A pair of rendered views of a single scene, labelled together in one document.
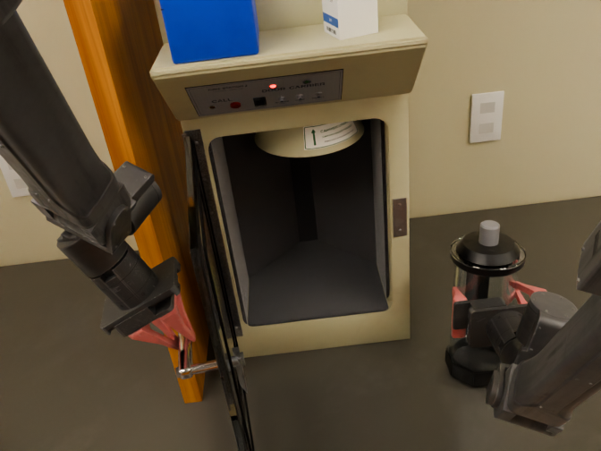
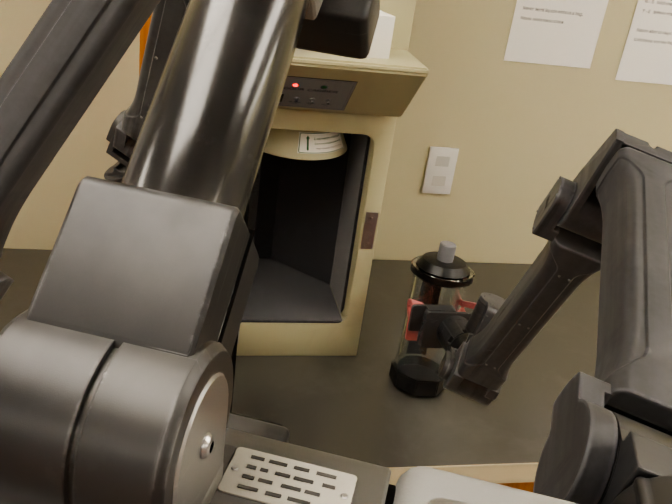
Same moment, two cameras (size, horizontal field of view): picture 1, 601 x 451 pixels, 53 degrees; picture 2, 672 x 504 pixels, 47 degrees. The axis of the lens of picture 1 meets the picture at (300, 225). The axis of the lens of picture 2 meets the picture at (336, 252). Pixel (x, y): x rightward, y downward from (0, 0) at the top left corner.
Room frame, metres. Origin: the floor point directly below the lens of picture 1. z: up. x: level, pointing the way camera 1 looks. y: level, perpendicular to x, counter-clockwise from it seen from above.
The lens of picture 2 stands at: (-0.36, 0.21, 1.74)
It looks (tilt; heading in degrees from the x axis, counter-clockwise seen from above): 26 degrees down; 345
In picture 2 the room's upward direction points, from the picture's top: 8 degrees clockwise
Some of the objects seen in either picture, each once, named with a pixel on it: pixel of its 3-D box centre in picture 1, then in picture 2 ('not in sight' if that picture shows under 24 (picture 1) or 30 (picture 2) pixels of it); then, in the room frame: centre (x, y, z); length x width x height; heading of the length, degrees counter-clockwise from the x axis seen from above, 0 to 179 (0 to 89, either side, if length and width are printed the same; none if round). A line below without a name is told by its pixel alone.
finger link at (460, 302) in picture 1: (471, 307); (424, 315); (0.67, -0.24, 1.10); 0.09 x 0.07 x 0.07; 0
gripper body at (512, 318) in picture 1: (511, 335); (457, 336); (0.60, -0.27, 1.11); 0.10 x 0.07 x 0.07; 90
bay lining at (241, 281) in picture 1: (303, 193); (276, 202); (0.92, -0.01, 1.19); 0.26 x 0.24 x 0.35; 89
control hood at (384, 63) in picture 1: (291, 80); (308, 83); (0.74, -0.01, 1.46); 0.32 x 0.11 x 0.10; 89
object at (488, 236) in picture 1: (488, 243); (444, 261); (0.72, -0.27, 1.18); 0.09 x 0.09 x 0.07
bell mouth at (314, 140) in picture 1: (307, 116); (298, 127); (0.90, -0.03, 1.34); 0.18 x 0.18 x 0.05
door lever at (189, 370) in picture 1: (198, 348); not in sight; (0.55, 0.14, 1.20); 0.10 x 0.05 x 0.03; 7
